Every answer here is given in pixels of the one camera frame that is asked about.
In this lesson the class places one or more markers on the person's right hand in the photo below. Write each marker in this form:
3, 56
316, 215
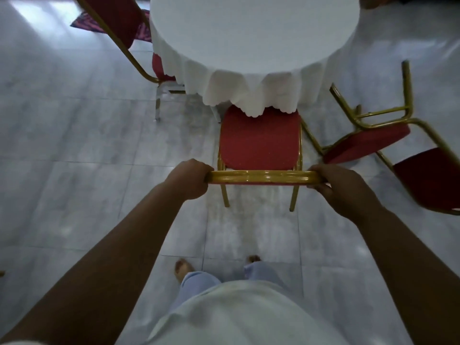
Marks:
350, 194

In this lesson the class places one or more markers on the person's left hand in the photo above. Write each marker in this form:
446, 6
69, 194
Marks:
188, 179

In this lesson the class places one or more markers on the red cushioned gold frame chair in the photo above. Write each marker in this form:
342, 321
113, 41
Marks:
366, 143
258, 140

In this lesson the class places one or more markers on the person's left forearm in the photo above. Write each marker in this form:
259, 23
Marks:
100, 276

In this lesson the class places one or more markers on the person's right forearm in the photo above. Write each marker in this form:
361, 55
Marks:
417, 283

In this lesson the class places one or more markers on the person's left foot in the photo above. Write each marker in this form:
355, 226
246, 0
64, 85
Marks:
183, 269

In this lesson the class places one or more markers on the person's foot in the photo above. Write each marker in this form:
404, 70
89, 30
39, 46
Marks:
183, 269
253, 259

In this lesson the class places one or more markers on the person's right foot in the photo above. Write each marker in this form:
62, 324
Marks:
253, 259

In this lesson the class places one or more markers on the round table white tablecloth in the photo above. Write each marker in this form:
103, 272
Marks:
251, 32

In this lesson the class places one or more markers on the red navy striped rug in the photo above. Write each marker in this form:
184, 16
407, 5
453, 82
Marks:
90, 24

